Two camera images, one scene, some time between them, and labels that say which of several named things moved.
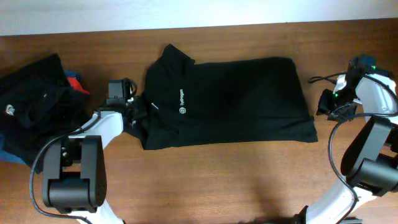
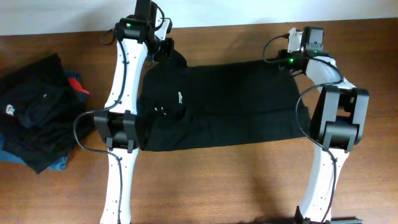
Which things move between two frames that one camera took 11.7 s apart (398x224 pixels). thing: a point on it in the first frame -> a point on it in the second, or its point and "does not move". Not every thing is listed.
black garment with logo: x=38 y=106 does not move
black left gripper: x=134 y=111 -> x=168 y=45
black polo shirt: x=186 y=102 does not move
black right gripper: x=327 y=104 -> x=286 y=64
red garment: x=76 y=85 does not move
